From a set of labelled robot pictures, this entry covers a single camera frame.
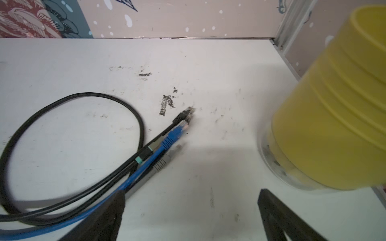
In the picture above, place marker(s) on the yellow cup with pens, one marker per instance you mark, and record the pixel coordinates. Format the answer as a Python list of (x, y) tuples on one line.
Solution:
[(330, 133)]

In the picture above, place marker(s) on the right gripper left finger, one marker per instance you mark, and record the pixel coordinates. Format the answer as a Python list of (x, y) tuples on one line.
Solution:
[(103, 224)]

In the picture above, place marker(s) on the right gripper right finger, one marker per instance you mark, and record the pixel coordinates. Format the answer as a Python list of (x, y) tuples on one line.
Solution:
[(281, 223)]

